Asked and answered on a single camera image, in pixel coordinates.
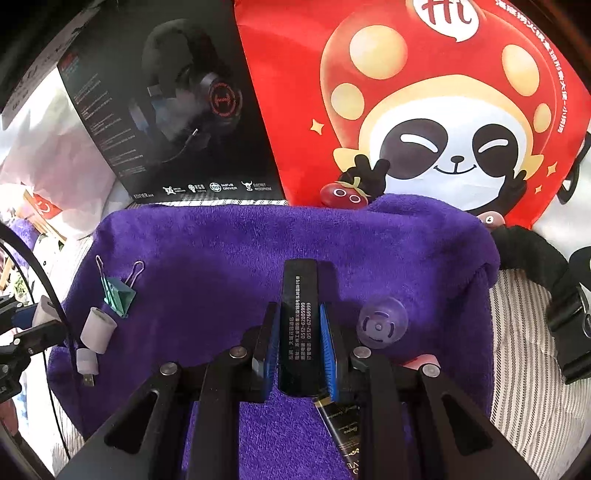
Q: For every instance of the white shopping bag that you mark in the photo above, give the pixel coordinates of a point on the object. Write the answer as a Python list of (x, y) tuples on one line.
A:
[(60, 184)]

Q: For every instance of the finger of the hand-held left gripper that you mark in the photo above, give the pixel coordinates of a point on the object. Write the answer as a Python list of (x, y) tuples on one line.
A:
[(23, 316), (41, 336)]

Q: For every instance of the purple towel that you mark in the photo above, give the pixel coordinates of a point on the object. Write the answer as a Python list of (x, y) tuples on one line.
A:
[(207, 258)]

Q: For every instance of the green binder clip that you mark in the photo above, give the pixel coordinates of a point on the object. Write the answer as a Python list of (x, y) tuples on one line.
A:
[(117, 295)]

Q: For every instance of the black slim box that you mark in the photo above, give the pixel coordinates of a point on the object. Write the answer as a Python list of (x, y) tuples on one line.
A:
[(300, 323)]

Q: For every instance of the black headphone box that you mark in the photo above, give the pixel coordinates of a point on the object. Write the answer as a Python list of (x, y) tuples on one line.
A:
[(184, 92)]

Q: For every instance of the clear suction cup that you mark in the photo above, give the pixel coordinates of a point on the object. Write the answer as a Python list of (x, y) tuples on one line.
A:
[(383, 325)]

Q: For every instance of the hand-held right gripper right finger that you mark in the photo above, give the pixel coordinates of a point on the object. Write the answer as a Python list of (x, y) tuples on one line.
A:
[(328, 355)]

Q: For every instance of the red panda print bag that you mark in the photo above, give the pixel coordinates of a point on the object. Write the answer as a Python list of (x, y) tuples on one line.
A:
[(415, 69)]

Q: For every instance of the small white usb adapter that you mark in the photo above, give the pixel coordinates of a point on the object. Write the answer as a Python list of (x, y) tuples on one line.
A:
[(86, 362)]

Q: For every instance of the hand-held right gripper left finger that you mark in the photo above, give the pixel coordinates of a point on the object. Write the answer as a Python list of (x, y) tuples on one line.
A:
[(272, 350)]

